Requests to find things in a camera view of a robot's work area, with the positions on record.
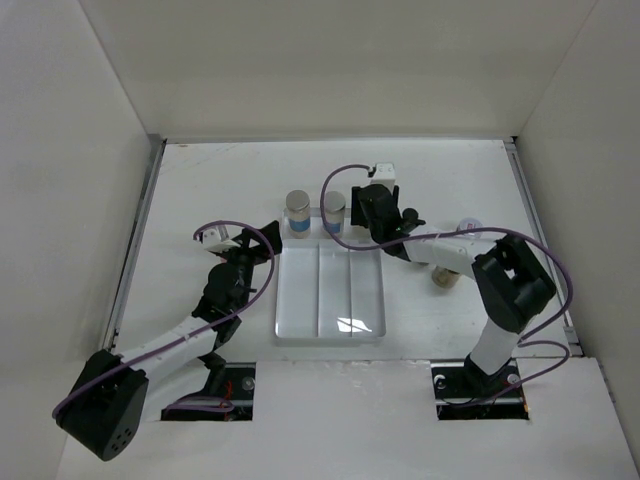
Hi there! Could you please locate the red-label white-lid jar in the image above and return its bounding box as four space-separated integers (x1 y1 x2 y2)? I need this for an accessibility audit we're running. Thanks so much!
456 217 483 238

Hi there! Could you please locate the silver-lid blue-label shaker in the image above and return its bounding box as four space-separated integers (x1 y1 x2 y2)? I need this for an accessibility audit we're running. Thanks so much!
285 190 311 239
323 191 346 237

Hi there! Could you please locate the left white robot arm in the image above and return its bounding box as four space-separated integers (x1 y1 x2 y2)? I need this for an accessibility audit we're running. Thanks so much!
52 220 283 461

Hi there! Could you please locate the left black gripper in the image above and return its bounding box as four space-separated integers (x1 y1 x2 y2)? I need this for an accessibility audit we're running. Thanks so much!
216 221 280 310

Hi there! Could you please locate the clear plastic organizer tray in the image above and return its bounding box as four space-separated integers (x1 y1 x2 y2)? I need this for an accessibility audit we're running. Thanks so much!
274 208 387 347

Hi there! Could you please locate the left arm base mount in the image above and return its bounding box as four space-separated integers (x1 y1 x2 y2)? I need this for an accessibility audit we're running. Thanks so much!
160 353 257 422

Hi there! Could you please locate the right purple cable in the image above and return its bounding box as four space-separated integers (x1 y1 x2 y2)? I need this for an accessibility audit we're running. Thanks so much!
319 163 574 396

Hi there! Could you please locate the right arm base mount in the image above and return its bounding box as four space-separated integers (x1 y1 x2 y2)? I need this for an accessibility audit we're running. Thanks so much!
432 364 529 421

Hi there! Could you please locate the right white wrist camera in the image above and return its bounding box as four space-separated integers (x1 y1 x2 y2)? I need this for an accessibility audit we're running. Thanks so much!
368 162 396 191

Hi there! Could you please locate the black-lid tan spice jar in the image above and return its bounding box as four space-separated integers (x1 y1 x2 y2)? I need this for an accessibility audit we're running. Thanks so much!
432 266 460 289

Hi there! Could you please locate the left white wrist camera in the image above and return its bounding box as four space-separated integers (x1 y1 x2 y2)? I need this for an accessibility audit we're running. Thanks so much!
195 226 229 253

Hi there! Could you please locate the small black-lid spice bottle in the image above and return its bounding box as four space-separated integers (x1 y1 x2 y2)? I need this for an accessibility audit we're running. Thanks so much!
402 208 426 230

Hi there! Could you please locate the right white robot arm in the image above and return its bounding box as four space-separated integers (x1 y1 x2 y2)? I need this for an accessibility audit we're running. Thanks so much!
351 184 556 396

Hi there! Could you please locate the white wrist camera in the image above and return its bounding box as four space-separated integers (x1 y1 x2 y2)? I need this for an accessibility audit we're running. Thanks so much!
368 162 396 191
195 226 229 253

